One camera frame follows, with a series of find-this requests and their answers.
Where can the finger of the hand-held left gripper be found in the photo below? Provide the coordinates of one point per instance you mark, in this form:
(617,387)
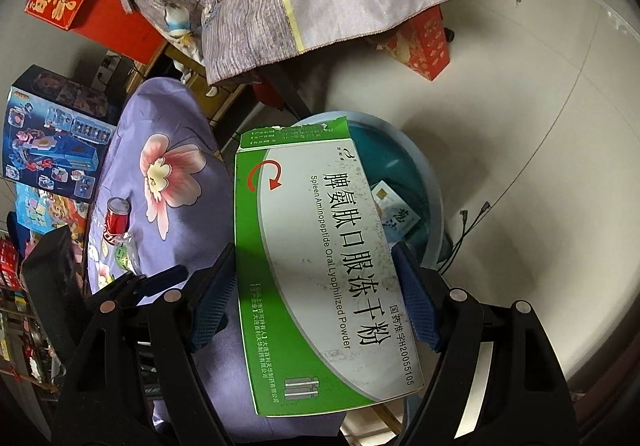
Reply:
(52,283)
(167,275)

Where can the white and yellow packet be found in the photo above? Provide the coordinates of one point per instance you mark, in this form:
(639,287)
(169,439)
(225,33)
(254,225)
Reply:
(395,211)

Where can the colourful toy box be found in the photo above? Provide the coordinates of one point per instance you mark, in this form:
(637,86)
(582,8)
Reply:
(45,208)

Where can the red patterned box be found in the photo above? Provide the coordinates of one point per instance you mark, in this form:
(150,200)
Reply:
(425,46)

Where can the green and white medicine box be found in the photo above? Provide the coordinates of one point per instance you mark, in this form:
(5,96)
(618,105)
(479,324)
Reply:
(320,251)

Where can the red soda can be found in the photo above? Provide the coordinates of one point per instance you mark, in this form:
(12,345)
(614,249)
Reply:
(116,223)

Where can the blue toy box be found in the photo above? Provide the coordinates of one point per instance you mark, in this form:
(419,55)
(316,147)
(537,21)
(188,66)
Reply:
(50,136)

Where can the wooden stool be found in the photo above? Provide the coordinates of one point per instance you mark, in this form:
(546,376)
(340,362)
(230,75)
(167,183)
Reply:
(227,98)

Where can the cluttered shelf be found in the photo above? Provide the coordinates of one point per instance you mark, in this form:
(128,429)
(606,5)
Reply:
(15,326)

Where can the red table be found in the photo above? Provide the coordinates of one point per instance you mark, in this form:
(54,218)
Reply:
(115,21)

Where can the purple floral tablecloth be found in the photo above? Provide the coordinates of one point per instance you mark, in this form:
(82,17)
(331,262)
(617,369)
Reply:
(200,226)

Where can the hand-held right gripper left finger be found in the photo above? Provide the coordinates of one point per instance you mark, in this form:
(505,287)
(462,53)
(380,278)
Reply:
(215,298)

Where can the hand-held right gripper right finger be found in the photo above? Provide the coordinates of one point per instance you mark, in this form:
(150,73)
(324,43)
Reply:
(417,298)

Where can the blue plastic basin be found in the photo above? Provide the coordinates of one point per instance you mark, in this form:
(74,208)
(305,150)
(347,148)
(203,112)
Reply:
(382,151)

